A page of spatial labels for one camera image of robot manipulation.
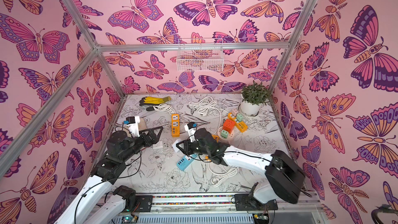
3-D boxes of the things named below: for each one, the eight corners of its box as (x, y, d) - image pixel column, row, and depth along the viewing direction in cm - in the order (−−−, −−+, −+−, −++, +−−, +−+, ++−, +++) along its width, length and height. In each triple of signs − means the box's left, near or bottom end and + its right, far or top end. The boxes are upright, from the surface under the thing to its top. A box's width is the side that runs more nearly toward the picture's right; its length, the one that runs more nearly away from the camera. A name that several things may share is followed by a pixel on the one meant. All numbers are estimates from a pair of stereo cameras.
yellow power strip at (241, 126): (241, 133, 100) (242, 131, 97) (227, 116, 109) (227, 113, 106) (247, 130, 102) (248, 127, 99) (233, 113, 111) (233, 110, 108)
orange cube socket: (220, 132, 100) (221, 125, 94) (226, 123, 105) (228, 116, 99) (228, 136, 98) (230, 130, 92) (234, 127, 103) (236, 120, 96)
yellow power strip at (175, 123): (171, 137, 99) (170, 135, 96) (172, 117, 109) (171, 114, 106) (179, 136, 99) (179, 134, 96) (179, 116, 109) (178, 113, 107)
